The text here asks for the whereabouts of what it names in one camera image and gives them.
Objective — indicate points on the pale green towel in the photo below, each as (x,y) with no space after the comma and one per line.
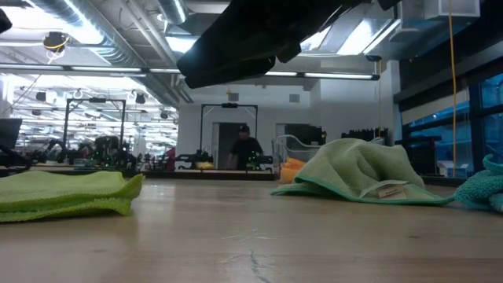
(353,169)

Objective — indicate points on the round silver air duct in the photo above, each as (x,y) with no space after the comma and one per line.
(173,9)

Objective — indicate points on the white ceiling vent box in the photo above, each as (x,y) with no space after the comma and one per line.
(456,8)

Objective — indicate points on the clear plastic bin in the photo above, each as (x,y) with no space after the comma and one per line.
(294,147)

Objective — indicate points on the grey wall grille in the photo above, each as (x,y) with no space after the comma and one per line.
(294,98)
(233,97)

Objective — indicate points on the teal microfiber towel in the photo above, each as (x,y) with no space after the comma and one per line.
(477,192)

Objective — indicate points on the dark security camera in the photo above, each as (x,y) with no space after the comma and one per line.
(374,59)

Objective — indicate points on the black cabinet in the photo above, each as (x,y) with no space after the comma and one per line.
(422,157)

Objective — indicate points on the black rack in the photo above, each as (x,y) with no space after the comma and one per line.
(365,135)

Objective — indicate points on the black ceiling device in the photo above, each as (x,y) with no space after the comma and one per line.
(55,41)

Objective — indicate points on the dark monitor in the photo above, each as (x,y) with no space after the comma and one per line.
(9,133)

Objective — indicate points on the black background robot arm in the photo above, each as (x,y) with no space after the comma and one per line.
(59,151)
(108,151)
(192,159)

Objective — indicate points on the orange microfiber towel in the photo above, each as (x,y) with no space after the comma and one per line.
(292,169)

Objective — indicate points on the lime green microfiber towel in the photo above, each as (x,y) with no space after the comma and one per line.
(67,192)

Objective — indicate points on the long ceiling light bar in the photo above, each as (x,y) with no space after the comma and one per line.
(118,69)

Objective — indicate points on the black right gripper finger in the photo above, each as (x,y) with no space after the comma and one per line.
(236,53)
(228,74)

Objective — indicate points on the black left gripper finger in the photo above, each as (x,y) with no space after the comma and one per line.
(4,21)

